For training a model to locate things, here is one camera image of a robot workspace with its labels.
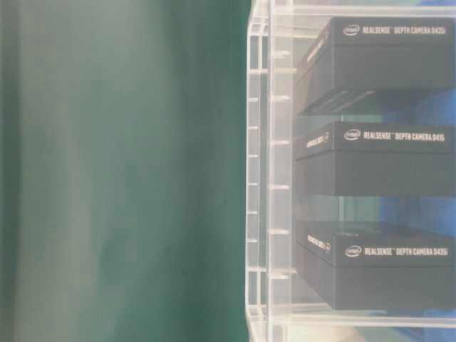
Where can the black camera box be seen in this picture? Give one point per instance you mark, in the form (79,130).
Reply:
(376,265)
(376,159)
(393,60)

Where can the clear plastic storage case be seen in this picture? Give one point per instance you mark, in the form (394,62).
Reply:
(280,305)

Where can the blue cloth case liner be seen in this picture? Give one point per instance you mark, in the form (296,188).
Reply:
(435,213)

